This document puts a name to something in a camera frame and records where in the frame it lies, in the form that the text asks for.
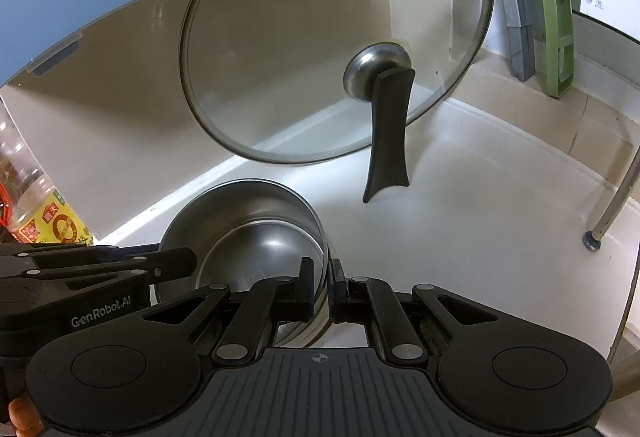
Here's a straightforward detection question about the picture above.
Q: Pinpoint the stainless steel pot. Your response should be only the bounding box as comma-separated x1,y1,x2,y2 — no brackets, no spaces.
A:
155,179,331,348

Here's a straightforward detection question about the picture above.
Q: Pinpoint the person's left hand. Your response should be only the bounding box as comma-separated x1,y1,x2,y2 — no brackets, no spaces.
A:
9,396,44,437

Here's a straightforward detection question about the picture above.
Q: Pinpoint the far steel rack leg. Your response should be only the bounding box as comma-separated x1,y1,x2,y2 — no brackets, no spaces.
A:
582,149,640,252

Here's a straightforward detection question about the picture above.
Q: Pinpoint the soy sauce bottle red handle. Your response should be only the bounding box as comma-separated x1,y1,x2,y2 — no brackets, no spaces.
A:
0,103,93,245

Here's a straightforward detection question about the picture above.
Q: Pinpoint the glass pot lid black handle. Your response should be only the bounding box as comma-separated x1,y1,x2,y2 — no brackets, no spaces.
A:
179,0,494,201

